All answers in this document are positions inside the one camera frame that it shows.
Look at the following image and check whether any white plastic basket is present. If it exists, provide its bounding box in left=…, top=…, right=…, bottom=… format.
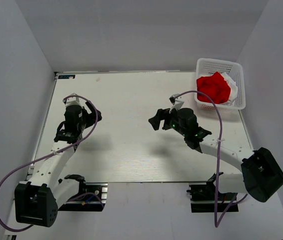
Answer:
left=195, top=58, right=246, bottom=110

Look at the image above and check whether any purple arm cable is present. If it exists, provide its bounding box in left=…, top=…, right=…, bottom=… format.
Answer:
left=0, top=94, right=106, bottom=232
left=171, top=90, right=248, bottom=228

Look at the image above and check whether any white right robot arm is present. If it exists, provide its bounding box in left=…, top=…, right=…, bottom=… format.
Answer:
left=148, top=108, right=283, bottom=203

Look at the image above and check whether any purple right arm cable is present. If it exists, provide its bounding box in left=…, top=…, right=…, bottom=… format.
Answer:
left=171, top=90, right=248, bottom=228

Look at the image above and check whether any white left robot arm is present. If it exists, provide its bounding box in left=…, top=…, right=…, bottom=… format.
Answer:
left=14, top=100, right=102, bottom=227

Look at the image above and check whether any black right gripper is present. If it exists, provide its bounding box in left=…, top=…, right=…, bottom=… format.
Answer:
left=149, top=104, right=188, bottom=137

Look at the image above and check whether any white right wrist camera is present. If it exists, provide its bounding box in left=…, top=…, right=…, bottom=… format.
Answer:
left=169, top=94, right=185, bottom=113

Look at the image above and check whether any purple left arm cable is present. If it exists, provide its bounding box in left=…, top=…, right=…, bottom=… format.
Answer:
left=0, top=94, right=106, bottom=232

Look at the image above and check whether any red t shirt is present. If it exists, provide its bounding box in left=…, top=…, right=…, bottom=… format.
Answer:
left=196, top=72, right=231, bottom=104

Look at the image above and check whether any white t shirt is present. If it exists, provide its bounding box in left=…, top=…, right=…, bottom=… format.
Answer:
left=221, top=72, right=238, bottom=106

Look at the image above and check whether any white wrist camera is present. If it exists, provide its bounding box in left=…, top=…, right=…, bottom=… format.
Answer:
left=169, top=94, right=185, bottom=113
left=62, top=93, right=82, bottom=108

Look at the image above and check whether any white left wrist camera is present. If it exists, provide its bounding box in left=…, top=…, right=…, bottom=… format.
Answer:
left=62, top=93, right=82, bottom=108

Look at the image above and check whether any blue table label sticker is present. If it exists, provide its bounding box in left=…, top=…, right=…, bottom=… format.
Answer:
left=58, top=74, right=76, bottom=80

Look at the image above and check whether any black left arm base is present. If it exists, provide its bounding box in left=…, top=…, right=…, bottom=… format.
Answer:
left=58, top=183, right=108, bottom=212

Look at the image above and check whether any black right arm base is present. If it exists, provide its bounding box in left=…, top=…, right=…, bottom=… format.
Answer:
left=186, top=183, right=235, bottom=213

